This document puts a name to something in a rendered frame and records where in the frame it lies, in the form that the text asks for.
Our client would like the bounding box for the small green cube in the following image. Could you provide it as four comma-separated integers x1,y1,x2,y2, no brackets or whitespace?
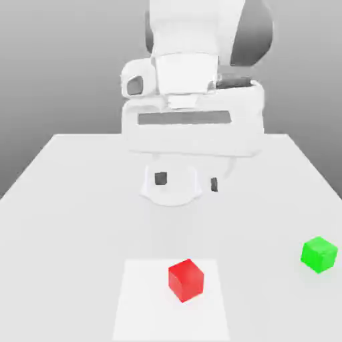
300,235,339,275

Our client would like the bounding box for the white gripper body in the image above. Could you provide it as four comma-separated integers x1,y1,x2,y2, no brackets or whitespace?
121,81,266,159

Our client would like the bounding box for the small red cube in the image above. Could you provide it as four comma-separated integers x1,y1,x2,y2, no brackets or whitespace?
168,258,205,304

